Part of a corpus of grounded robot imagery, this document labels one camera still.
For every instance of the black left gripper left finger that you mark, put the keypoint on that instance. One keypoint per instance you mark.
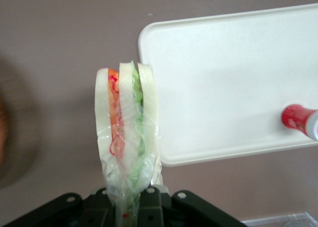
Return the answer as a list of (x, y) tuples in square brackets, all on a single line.
[(74, 212)]

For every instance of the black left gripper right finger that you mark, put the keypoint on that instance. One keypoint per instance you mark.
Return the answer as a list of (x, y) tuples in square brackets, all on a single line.
[(179, 212)]

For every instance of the plastic sandwich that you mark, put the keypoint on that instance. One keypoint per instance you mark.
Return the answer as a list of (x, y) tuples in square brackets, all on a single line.
[(129, 117)]

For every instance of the clear plastic container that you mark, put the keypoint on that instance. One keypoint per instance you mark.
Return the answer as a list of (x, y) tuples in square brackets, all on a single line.
[(278, 220)]

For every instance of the white cutting board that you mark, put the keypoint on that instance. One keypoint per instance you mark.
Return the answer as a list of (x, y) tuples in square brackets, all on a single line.
[(223, 88)]

